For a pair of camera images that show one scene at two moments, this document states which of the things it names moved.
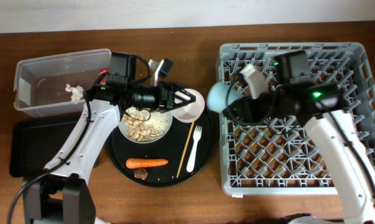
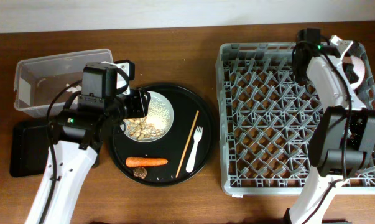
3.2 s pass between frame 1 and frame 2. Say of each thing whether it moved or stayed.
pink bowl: moved
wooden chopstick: stayed
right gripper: moved
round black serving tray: stayed
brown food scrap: stayed
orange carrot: stayed
